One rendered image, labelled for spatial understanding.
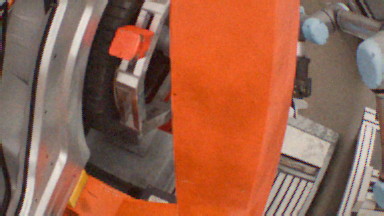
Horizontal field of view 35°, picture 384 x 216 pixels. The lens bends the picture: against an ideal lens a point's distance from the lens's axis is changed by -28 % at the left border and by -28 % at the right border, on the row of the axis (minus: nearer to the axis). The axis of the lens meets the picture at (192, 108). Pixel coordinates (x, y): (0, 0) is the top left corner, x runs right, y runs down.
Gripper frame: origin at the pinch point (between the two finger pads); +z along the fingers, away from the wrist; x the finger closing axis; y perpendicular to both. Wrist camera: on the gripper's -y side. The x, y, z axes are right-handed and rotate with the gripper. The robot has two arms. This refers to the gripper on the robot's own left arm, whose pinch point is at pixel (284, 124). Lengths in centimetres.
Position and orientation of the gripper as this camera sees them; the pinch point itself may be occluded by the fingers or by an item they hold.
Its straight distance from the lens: 209.5
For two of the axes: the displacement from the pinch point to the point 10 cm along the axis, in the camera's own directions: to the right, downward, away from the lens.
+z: -0.6, 9.7, 2.4
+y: 8.6, 1.8, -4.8
